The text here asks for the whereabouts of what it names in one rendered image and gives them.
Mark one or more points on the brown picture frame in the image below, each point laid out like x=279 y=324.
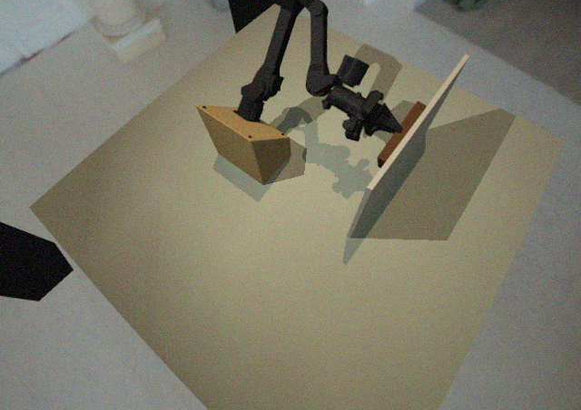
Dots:
x=397 y=138

